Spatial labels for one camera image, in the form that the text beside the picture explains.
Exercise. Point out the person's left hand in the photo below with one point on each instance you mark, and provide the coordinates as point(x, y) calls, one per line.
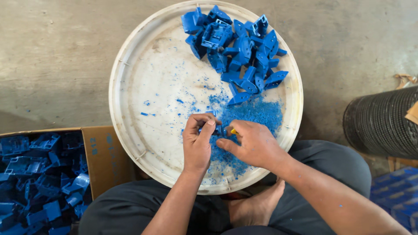
point(196, 148)

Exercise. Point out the torn cardboard scrap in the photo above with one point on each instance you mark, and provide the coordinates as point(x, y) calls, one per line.
point(405, 80)

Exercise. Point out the heap of blue plastic shavings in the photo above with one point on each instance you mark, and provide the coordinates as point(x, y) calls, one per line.
point(254, 114)

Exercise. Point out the person's bare foot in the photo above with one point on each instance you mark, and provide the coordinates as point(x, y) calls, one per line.
point(256, 205)

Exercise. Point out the person's dark grey trousers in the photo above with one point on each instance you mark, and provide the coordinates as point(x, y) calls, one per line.
point(326, 169)

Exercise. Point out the blue plastic crate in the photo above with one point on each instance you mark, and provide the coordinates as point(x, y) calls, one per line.
point(396, 195)

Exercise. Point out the round white tray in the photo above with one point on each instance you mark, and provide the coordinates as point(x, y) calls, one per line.
point(163, 98)

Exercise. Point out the person's right hand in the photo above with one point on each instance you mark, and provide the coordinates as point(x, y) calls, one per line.
point(258, 145)

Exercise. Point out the cardboard box of blue parts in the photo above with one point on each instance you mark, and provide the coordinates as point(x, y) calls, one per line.
point(45, 182)

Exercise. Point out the small blue plastic part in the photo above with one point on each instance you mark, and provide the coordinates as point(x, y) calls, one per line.
point(216, 130)

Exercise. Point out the pile of blue plastic parts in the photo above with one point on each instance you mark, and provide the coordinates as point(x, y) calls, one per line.
point(238, 49)

